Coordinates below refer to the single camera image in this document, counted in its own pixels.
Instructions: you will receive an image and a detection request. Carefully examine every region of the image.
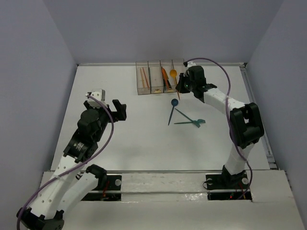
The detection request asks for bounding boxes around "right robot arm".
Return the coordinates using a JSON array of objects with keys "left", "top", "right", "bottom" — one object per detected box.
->
[{"left": 176, "top": 61, "right": 264, "bottom": 190}]

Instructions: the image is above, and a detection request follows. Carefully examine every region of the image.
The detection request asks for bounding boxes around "teal fork lower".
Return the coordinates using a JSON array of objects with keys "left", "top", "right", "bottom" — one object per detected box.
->
[{"left": 175, "top": 119, "right": 206, "bottom": 125}]

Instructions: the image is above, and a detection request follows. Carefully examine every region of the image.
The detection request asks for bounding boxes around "teal fork upper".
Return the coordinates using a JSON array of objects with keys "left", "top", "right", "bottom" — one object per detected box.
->
[{"left": 176, "top": 109, "right": 200, "bottom": 128}]

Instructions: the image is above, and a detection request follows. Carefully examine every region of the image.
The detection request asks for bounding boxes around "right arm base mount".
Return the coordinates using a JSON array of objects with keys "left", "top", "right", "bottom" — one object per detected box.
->
[{"left": 202, "top": 174, "right": 252, "bottom": 201}]

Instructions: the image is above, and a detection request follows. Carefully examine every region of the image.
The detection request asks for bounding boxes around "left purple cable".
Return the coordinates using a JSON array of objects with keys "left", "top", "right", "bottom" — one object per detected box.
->
[{"left": 16, "top": 94, "right": 115, "bottom": 230}]

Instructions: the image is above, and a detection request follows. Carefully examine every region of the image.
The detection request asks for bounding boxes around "purple cable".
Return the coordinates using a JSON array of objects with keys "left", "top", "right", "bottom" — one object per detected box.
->
[
  {"left": 16, "top": 94, "right": 115, "bottom": 230},
  {"left": 183, "top": 57, "right": 253, "bottom": 199}
]

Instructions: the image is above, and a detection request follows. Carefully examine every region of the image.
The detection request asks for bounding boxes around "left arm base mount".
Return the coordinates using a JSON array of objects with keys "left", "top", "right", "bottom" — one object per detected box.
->
[{"left": 82, "top": 174, "right": 122, "bottom": 201}]

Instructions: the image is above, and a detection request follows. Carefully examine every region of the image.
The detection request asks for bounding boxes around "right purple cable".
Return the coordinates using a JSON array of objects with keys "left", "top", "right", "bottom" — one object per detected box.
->
[{"left": 183, "top": 57, "right": 253, "bottom": 199}]

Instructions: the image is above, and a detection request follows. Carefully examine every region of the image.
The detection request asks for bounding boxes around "blue spoon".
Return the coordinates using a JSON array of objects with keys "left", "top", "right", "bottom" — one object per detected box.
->
[{"left": 168, "top": 99, "right": 178, "bottom": 125}]

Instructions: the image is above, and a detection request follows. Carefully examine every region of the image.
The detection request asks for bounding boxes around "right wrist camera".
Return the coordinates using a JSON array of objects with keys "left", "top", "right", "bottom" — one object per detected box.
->
[{"left": 183, "top": 61, "right": 197, "bottom": 70}]

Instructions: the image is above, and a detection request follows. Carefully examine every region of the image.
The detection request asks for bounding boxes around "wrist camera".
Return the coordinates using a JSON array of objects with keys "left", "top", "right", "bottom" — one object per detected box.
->
[
  {"left": 86, "top": 89, "right": 106, "bottom": 108},
  {"left": 183, "top": 61, "right": 197, "bottom": 70}
]

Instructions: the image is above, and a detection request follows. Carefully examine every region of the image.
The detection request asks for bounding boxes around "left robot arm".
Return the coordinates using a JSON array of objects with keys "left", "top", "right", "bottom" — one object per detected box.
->
[{"left": 16, "top": 95, "right": 127, "bottom": 230}]

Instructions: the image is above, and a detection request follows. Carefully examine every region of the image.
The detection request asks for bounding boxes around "teal fork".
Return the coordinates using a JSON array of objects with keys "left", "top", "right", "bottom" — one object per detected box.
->
[
  {"left": 175, "top": 119, "right": 206, "bottom": 125},
  {"left": 176, "top": 109, "right": 200, "bottom": 128}
]

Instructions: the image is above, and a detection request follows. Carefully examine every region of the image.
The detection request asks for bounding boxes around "yellow orange spoon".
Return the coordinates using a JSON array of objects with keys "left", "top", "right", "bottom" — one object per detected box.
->
[{"left": 169, "top": 69, "right": 180, "bottom": 100}]

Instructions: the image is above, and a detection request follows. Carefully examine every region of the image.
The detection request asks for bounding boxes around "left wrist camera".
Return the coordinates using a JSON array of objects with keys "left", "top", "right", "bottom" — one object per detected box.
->
[{"left": 86, "top": 89, "right": 106, "bottom": 108}]

